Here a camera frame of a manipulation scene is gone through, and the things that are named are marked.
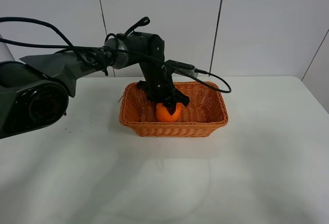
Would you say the black cable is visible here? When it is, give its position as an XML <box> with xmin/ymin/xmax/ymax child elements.
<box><xmin>0</xmin><ymin>16</ymin><xmax>232</xmax><ymax>95</ymax></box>

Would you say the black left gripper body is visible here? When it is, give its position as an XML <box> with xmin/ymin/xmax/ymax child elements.
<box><xmin>139</xmin><ymin>61</ymin><xmax>177</xmax><ymax>103</ymax></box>

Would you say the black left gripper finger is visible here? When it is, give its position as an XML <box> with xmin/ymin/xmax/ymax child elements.
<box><xmin>137</xmin><ymin>81</ymin><xmax>149</xmax><ymax>98</ymax></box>
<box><xmin>163</xmin><ymin>92</ymin><xmax>190</xmax><ymax>115</ymax></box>

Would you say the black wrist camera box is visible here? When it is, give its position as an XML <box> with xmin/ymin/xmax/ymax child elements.
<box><xmin>166</xmin><ymin>60</ymin><xmax>198</xmax><ymax>77</ymax></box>

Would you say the orange fruit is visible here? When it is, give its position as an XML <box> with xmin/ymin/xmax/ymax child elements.
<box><xmin>155</xmin><ymin>103</ymin><xmax>182</xmax><ymax>122</ymax></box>

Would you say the orange wicker basket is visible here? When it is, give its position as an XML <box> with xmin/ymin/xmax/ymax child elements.
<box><xmin>119</xmin><ymin>82</ymin><xmax>229</xmax><ymax>137</ymax></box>

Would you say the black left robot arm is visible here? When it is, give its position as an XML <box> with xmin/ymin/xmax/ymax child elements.
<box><xmin>1</xmin><ymin>32</ymin><xmax>190</xmax><ymax>138</ymax></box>

